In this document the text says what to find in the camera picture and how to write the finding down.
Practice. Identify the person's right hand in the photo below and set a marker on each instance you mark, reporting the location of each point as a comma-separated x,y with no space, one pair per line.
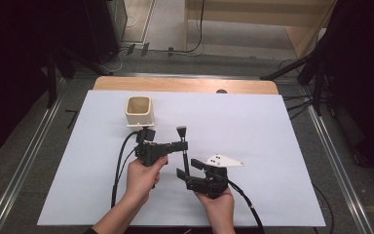
219,203

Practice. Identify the white table sheet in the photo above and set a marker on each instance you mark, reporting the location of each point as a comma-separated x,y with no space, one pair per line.
256,130

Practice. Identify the person's left hand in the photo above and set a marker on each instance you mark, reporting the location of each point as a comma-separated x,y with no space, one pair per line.
141,178

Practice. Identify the black makeup brush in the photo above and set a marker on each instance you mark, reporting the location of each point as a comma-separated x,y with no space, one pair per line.
185,159

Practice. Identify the wooden table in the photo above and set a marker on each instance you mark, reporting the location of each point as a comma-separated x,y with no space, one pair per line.
181,85

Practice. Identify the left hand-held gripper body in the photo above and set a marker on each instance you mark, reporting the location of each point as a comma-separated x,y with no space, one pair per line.
149,151

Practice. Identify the aluminium floor rail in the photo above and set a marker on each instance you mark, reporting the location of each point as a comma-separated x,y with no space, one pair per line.
337,172
22,165

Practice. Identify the black metal stand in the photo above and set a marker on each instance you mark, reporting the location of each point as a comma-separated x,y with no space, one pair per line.
316,84
51,81

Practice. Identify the black equipment cabinet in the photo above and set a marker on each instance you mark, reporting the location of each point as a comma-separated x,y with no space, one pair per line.
105,29

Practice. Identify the square wooden cup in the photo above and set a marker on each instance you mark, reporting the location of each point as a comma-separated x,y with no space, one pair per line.
138,109

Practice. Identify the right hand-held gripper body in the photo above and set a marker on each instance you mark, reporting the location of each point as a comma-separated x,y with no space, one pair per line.
212,183

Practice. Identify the dark curtain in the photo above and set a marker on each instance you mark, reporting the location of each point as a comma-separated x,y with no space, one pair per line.
366,81
13,65

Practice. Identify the light wooden furniture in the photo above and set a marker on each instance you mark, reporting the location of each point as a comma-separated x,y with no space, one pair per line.
259,16

